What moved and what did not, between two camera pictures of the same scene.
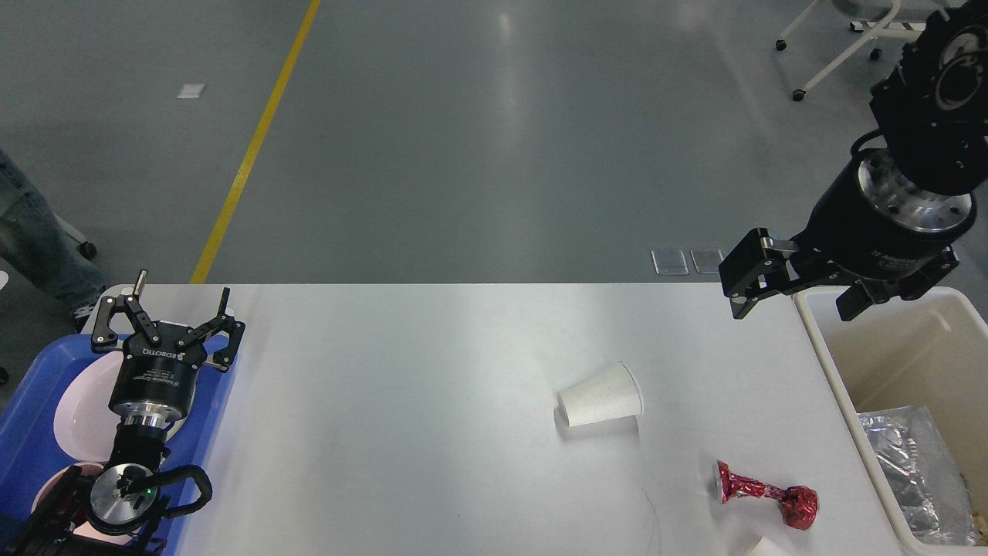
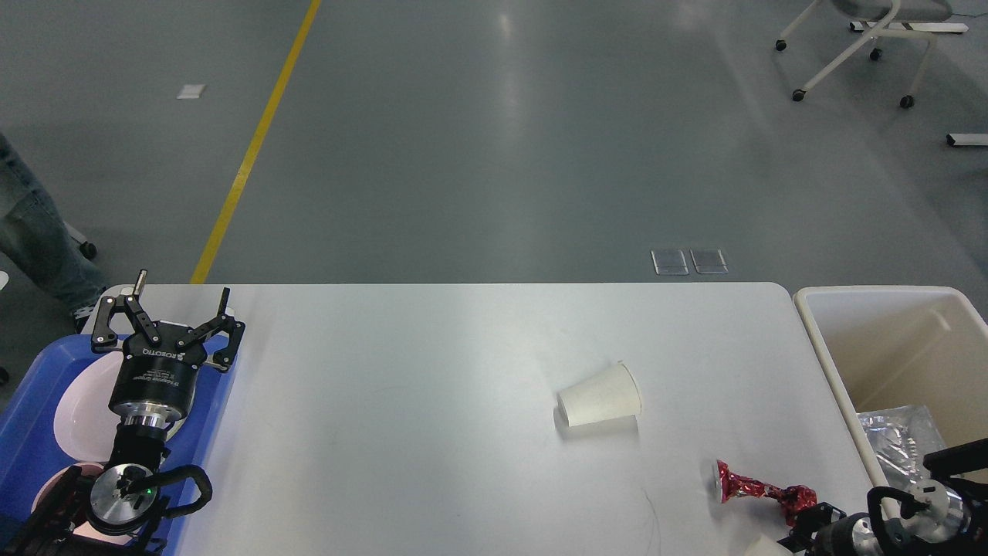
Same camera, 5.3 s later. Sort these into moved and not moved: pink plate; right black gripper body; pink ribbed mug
Moved: right black gripper body
Not moved: pink plate; pink ribbed mug
